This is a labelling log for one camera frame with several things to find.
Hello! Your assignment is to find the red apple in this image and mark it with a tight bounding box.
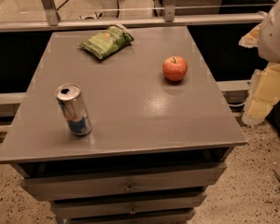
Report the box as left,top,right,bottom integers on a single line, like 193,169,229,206
162,56,188,81

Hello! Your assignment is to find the grey drawer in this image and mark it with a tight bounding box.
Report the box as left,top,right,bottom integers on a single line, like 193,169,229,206
69,208,195,224
51,191,206,218
21,162,227,201

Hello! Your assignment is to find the bottom grey drawer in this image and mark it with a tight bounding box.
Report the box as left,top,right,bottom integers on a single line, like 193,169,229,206
69,208,195,224

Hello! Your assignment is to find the green chip bag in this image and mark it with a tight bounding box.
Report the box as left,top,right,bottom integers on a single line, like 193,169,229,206
79,25,133,60

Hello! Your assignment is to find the silver blue redbull can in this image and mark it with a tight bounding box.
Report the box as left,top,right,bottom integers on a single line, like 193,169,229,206
55,83,91,136

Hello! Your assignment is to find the metal railing frame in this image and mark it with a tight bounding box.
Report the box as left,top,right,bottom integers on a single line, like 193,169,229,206
0,0,277,32

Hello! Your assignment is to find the grey drawer cabinet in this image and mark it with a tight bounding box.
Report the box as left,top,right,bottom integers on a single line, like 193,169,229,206
0,26,248,224

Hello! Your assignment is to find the top grey drawer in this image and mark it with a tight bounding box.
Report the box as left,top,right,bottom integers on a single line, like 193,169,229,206
21,162,227,201

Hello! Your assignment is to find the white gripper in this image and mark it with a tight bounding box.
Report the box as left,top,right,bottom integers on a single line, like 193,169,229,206
239,0,280,126

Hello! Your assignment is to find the middle grey drawer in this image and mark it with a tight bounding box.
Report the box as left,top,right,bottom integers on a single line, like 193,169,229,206
51,191,206,218

